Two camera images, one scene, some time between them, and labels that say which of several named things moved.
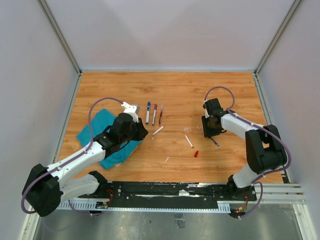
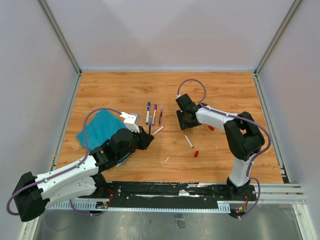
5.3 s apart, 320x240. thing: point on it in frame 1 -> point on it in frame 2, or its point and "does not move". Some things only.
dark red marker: [161, 115] does not move
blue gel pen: [214, 141] -> [150, 125]
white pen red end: [189, 141] does not move
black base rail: [134, 195] does not move
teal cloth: [103, 120] does not move
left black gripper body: [135, 133] -> [142, 143]
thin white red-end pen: [158, 130] does not move
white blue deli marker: [147, 119] does not move
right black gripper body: [208, 129] -> [184, 122]
